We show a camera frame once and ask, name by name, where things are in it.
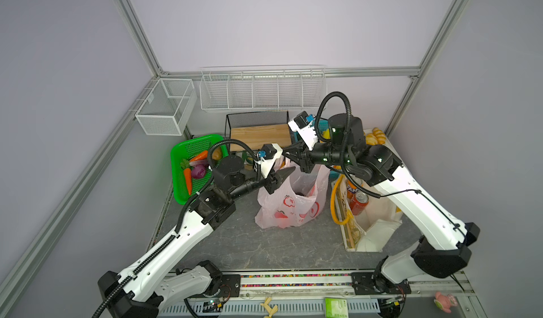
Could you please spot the pink toy on floor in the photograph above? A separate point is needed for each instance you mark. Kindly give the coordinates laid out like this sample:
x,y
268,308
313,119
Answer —
x,y
445,302

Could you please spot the pink plastic grocery bag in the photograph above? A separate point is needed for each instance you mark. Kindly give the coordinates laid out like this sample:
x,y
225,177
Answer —
x,y
299,200

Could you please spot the green card on rail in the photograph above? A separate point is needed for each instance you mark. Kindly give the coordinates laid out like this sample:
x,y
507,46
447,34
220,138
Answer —
x,y
336,308

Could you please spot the striped croissant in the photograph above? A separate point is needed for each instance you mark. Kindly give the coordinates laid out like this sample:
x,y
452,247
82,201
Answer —
x,y
371,140
380,135

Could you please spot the striped croissant far right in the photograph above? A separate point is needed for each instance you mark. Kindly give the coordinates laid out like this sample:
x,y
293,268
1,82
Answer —
x,y
380,135

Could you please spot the brown potato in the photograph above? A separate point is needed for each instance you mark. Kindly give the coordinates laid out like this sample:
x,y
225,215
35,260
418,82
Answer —
x,y
217,154

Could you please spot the small white mesh basket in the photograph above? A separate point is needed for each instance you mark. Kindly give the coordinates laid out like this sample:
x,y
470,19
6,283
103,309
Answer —
x,y
167,107

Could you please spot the orange Fanta can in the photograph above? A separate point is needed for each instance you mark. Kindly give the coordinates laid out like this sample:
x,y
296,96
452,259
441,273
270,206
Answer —
x,y
351,188

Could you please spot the black wire wooden shelf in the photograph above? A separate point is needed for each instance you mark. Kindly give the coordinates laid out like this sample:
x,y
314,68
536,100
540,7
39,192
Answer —
x,y
256,129

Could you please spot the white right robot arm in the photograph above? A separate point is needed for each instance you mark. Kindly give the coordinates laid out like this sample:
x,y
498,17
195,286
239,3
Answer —
x,y
443,248

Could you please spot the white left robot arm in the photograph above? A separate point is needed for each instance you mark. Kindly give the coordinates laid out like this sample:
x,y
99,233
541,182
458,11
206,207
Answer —
x,y
144,288

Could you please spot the cream canvas tote bag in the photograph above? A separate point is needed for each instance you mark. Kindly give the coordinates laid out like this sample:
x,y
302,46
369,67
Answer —
x,y
368,231

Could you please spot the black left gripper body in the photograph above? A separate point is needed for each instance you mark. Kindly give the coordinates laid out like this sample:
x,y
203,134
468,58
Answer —
x,y
269,183

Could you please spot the green plastic vegetable basket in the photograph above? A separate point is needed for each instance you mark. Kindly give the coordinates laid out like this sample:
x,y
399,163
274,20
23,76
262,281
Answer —
x,y
185,151

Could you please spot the striped croissant middle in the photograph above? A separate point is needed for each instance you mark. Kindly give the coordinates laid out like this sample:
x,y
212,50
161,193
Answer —
x,y
371,140

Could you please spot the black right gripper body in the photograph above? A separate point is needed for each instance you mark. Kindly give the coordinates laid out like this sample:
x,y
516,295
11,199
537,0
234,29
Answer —
x,y
324,155

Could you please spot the teal plastic fruit basket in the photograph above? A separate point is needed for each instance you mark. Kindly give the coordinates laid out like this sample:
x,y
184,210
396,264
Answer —
x,y
323,130

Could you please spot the long white wire basket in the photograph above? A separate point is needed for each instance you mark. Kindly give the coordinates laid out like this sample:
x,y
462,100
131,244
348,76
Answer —
x,y
275,87

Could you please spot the pale purple long eggplant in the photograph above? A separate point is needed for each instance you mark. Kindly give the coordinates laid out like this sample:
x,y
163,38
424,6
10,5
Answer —
x,y
203,162

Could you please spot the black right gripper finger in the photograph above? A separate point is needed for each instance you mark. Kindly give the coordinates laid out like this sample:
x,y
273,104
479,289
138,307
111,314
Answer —
x,y
305,164
294,149

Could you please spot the carrot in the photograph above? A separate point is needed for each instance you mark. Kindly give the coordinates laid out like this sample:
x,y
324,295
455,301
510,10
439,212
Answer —
x,y
186,169
200,157

